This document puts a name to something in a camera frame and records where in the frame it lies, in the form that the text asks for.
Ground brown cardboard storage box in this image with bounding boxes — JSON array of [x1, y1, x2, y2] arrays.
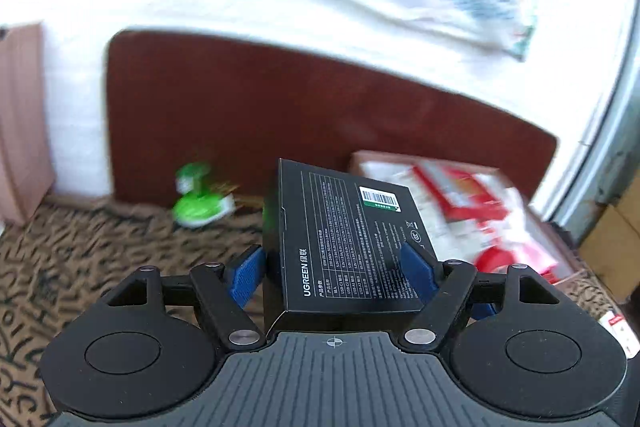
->
[[349, 150, 590, 303]]

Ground dark brown wooden headboard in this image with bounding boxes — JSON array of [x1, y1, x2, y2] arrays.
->
[[105, 30, 556, 207]]

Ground green bottle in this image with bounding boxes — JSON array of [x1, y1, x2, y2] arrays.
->
[[172, 162, 235, 229]]

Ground black UGREEN product box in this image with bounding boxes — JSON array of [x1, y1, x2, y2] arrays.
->
[[262, 159, 435, 339]]

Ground red tape roll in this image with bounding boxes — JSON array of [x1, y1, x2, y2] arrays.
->
[[474, 246, 516, 273]]

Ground brown letter pattern blanket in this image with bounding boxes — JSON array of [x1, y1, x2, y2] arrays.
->
[[1, 202, 639, 426]]

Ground stacked cardboard boxes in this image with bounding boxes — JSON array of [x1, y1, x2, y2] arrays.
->
[[579, 173, 640, 303]]

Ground white red small box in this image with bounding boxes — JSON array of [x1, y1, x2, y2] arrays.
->
[[598, 311, 640, 359]]

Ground pink paper shopping bag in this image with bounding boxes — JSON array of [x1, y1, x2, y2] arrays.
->
[[1, 24, 55, 225]]

